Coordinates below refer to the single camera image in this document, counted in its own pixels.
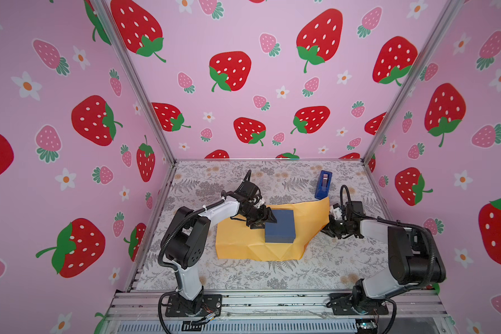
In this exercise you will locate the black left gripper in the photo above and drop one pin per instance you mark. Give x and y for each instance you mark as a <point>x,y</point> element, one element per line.
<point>261,219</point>

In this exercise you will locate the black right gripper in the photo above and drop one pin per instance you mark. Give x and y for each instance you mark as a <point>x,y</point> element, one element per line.
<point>334,225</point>

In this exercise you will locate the dark blue gift box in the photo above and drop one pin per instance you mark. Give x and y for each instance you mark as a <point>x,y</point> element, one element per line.
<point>283,230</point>

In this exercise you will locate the yellow orange wrapping paper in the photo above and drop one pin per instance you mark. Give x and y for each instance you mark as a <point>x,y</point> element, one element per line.
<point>236,241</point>

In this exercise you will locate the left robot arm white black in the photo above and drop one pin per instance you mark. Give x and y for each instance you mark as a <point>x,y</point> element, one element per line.
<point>185,239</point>

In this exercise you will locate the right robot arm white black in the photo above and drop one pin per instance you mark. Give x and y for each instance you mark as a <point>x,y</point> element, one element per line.
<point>414,261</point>

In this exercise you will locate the blue tape dispenser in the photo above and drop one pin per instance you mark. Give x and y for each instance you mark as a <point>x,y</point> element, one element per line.
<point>323,185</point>

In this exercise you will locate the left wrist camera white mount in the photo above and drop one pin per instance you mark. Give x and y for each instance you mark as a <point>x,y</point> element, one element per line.
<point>258,201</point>

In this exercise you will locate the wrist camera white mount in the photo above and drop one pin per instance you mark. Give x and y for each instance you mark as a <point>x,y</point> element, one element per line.
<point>337,213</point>
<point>258,201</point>

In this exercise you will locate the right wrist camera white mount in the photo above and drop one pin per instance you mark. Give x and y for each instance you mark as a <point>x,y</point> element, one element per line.
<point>337,213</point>

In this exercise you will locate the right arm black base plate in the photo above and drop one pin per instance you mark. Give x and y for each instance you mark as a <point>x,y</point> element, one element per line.
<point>348,304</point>

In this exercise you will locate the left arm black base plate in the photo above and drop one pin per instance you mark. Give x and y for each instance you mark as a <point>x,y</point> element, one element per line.
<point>203,305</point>

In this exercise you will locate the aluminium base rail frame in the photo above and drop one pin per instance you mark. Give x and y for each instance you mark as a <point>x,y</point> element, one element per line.
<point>279,311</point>

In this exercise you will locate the right aluminium corner post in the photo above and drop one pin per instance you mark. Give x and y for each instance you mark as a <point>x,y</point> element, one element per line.
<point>437,33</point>

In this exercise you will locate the aluminium corner post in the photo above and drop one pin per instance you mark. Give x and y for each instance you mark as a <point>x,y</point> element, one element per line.
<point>108,23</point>
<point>437,33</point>

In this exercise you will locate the left aluminium corner post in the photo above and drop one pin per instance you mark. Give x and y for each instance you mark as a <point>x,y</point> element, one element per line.
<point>108,23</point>

